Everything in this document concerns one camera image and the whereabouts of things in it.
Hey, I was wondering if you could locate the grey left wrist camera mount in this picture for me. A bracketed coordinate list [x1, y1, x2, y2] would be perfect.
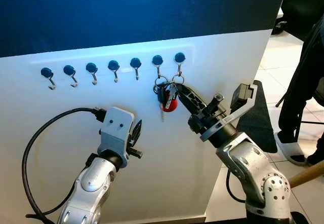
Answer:
[97, 106, 135, 155]

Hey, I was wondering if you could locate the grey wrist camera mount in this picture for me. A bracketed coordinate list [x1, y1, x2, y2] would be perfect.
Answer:
[200, 82, 259, 142]
[97, 106, 135, 155]

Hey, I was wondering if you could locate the wooden table leg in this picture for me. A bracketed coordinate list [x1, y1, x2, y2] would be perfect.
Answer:
[289, 161, 324, 189]

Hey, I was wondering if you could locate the person in dark blue shirt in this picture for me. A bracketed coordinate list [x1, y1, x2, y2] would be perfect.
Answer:
[276, 14, 324, 166]

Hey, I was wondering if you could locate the key bunch with red tag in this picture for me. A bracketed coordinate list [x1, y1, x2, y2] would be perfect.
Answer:
[153, 73, 182, 123]

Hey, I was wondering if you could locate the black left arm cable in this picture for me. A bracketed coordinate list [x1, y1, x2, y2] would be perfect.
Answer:
[22, 107, 107, 220]

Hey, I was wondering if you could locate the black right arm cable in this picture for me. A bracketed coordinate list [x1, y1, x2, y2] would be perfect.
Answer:
[226, 171, 249, 204]

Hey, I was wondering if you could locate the blue magnetic wall hook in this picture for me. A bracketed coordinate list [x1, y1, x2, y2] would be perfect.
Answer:
[130, 57, 142, 81]
[40, 67, 57, 90]
[63, 65, 79, 88]
[85, 62, 99, 86]
[152, 55, 164, 79]
[107, 60, 121, 83]
[174, 52, 186, 77]

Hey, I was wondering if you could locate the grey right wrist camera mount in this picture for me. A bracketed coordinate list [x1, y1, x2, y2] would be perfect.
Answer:
[200, 82, 259, 142]

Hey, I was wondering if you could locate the black floor mat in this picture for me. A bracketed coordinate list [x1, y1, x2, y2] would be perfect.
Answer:
[236, 80, 278, 139]

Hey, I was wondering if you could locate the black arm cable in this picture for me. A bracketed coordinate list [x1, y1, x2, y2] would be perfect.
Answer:
[22, 107, 107, 220]
[226, 171, 249, 204]

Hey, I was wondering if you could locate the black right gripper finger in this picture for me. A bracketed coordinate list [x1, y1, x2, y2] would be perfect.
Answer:
[188, 114, 210, 134]
[175, 84, 210, 115]

